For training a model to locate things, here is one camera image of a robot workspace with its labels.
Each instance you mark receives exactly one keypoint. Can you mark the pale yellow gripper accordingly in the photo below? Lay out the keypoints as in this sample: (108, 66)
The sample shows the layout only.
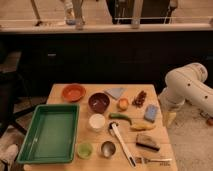
(169, 118)

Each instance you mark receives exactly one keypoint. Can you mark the blue sponge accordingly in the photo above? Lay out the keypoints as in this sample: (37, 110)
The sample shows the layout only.
(151, 113)

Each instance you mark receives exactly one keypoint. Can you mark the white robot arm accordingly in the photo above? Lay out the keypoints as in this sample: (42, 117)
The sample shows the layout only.
(185, 83)

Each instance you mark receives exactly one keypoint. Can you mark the dark maroon bowl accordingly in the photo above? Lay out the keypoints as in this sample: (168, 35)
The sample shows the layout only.
(99, 102)

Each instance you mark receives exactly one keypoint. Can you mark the orange red bowl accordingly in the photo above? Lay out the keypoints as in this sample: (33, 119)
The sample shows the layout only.
(73, 92)

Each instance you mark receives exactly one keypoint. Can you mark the yellow banana toy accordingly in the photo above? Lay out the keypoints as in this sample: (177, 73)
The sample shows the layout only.
(142, 126)

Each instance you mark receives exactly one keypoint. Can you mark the brown grape cluster toy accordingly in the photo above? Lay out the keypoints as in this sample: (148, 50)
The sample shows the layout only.
(139, 100)

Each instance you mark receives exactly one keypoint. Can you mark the brown scrub brush block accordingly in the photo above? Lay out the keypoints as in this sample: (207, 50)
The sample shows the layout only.
(147, 142)

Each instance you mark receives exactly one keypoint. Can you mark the small orange cup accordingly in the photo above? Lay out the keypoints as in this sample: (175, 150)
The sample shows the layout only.
(122, 104)

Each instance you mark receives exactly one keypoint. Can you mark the metal fork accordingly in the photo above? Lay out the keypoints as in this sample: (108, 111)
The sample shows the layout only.
(143, 160)

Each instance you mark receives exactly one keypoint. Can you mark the grey folded cloth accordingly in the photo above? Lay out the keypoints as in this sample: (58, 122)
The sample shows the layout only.
(115, 93)

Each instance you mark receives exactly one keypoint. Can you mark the green pepper toy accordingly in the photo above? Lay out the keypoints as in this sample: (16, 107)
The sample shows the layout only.
(120, 116)

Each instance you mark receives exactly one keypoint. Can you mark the metal cup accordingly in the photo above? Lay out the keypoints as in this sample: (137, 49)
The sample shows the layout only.
(108, 149)

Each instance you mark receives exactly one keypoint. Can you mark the white cup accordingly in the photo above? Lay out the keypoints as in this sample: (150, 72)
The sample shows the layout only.
(97, 122)

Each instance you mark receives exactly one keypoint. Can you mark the small green cup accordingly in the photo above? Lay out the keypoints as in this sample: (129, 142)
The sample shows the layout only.
(84, 150)

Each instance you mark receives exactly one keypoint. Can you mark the green plastic tray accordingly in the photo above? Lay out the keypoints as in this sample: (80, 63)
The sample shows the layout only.
(51, 135)

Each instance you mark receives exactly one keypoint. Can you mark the white cloth on floor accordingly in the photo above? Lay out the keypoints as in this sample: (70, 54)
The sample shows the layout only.
(10, 154)

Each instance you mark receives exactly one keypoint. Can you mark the black office chair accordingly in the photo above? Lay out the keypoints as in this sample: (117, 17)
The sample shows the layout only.
(11, 84)

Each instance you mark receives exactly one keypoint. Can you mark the white handled kitchen tool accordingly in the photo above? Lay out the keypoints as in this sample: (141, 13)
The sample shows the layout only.
(114, 128)

